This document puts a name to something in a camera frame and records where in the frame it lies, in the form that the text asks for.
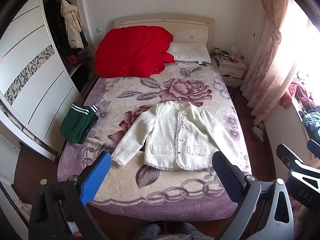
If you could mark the white fuzzy jacket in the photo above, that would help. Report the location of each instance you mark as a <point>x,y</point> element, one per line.
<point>165,135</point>

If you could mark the nightstand clutter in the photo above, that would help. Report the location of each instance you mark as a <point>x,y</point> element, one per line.
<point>226,55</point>

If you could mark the green pants with white stripes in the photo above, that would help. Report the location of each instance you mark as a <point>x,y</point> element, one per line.
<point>73,125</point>

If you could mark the beige hanging coat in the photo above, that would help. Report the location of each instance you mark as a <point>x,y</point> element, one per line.
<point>72,27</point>

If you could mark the dark folded garment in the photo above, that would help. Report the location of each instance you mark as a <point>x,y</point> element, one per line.
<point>91,124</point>

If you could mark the red garment pile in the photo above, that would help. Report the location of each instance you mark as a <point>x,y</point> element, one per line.
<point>292,92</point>

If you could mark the white nightstand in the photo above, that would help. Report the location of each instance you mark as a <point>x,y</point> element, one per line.
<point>231,71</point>

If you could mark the teal garment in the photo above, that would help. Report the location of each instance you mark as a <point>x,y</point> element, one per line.
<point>312,127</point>

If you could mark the dark hanging clothes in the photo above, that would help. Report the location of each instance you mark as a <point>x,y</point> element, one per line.
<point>55,25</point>

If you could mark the white wardrobe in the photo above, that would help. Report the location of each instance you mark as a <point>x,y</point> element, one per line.
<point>37,55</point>

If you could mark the white shoes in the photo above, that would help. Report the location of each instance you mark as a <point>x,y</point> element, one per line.
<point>258,132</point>

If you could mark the red quilt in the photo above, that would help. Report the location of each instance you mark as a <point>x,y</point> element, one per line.
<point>130,52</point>

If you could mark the dark red clothes pile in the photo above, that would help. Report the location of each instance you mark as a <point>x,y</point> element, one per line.
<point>72,60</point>

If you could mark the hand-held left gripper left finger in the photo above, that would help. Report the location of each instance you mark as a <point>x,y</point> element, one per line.
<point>96,177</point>

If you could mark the pink patterned curtain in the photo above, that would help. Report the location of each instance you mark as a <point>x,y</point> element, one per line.
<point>265,62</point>

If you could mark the beige bed headboard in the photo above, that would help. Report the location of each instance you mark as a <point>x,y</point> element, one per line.
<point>190,27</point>

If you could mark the floral bed blanket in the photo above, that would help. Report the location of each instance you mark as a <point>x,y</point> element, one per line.
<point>140,92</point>

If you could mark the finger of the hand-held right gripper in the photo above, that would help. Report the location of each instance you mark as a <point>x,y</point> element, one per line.
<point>315,148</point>
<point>287,158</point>

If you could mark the grey fuzzy slipper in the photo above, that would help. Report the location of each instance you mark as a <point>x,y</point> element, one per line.
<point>197,232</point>
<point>148,232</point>

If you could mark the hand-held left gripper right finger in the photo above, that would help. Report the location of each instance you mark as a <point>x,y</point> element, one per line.
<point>228,180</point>

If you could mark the white pillow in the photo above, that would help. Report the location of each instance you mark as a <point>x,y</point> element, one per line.
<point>190,52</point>

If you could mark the wall switch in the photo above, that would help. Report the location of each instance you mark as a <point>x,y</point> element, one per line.
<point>99,29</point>

